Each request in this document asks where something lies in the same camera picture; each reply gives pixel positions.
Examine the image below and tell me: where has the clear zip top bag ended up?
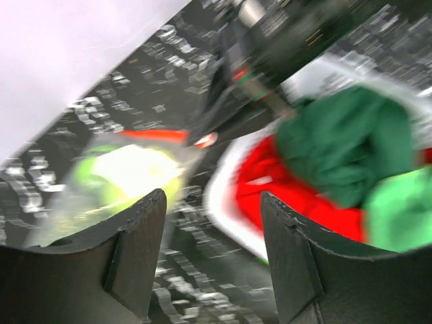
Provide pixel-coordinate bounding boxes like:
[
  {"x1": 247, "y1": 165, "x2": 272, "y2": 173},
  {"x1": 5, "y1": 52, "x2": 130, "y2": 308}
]
[{"x1": 25, "y1": 130, "x2": 217, "y2": 246}]

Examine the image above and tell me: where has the dark green cloth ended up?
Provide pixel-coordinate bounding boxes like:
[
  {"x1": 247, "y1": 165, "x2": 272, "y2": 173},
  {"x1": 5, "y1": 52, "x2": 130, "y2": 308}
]
[{"x1": 275, "y1": 86, "x2": 415, "y2": 208}]

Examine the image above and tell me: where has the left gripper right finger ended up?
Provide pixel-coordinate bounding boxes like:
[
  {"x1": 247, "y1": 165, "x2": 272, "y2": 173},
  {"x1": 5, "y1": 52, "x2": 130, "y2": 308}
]
[{"x1": 261, "y1": 192, "x2": 431, "y2": 323}]

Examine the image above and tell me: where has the green fake cabbage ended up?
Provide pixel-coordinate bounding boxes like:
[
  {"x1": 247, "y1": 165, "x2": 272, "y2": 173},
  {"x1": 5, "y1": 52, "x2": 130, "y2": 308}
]
[{"x1": 67, "y1": 144, "x2": 184, "y2": 218}]

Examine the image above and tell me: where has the red cloth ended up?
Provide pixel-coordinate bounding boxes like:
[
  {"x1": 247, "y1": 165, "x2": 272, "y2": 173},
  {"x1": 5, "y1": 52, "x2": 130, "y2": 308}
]
[{"x1": 234, "y1": 135, "x2": 367, "y2": 242}]

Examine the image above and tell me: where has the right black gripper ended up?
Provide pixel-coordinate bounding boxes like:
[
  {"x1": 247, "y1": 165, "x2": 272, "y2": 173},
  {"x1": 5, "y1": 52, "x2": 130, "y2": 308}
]
[{"x1": 187, "y1": 1, "x2": 387, "y2": 146}]

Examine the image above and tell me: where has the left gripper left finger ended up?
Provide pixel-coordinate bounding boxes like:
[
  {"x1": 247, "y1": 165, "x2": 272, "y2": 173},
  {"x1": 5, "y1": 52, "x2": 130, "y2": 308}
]
[{"x1": 1, "y1": 189, "x2": 167, "y2": 323}]

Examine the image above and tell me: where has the light green towel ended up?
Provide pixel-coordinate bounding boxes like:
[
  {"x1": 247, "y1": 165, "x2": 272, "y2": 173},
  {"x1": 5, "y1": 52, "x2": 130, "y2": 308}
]
[{"x1": 363, "y1": 165, "x2": 431, "y2": 252}]

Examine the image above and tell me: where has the white basket with cloths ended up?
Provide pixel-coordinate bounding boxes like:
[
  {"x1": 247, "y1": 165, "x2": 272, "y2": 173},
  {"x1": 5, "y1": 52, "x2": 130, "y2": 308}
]
[{"x1": 203, "y1": 51, "x2": 431, "y2": 263}]

